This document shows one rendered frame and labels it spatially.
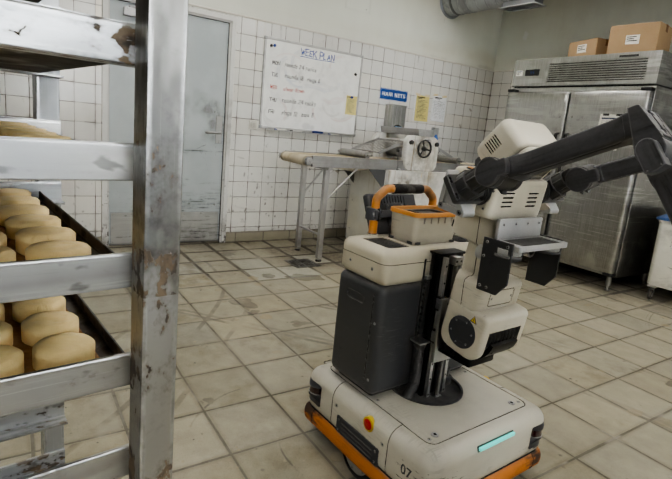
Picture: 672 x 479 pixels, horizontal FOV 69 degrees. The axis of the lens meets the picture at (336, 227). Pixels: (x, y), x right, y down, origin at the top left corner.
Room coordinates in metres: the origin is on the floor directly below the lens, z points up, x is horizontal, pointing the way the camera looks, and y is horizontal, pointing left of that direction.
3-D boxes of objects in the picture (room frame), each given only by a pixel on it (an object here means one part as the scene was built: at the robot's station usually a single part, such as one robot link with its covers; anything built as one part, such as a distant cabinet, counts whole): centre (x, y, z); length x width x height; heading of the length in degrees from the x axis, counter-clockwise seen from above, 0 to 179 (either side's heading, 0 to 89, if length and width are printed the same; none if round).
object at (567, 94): (4.96, -2.37, 1.03); 1.40 x 0.90 x 2.05; 34
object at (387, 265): (1.77, -0.33, 0.59); 0.55 x 0.34 x 0.83; 127
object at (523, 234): (1.47, -0.56, 0.87); 0.28 x 0.16 x 0.22; 127
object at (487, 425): (1.70, -0.39, 0.16); 0.67 x 0.64 x 0.25; 37
